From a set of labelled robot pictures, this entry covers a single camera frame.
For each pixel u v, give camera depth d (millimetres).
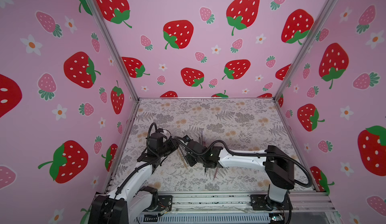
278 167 452
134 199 559
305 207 735
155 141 641
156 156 623
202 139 966
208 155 609
